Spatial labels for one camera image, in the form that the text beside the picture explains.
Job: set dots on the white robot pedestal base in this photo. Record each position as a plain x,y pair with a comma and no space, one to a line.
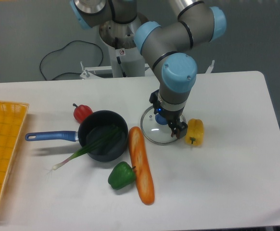
125,58

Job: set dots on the white table clamp bracket left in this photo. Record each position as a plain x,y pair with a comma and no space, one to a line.
96,72

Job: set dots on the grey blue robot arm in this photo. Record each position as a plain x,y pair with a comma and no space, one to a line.
163,48

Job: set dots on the orange baguette bread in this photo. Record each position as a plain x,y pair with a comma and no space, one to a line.
139,160

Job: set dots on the dark pot with blue handle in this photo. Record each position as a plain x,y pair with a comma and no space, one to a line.
99,118

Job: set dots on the white table clamp bracket right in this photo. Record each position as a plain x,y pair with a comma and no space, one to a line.
210,67

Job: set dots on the green spring onion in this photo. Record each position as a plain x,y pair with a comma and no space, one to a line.
100,141

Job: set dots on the white table clamp bracket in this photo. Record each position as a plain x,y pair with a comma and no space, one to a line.
96,72
210,67

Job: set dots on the green bell pepper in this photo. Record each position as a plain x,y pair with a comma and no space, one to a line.
121,176

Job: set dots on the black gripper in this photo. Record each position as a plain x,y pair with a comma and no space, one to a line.
171,113

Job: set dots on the yellow bell pepper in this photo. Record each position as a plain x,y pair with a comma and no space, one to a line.
195,132

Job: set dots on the red bell pepper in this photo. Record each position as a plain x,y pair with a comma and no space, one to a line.
81,112

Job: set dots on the glass pot lid blue knob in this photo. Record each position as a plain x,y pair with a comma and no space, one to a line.
156,129

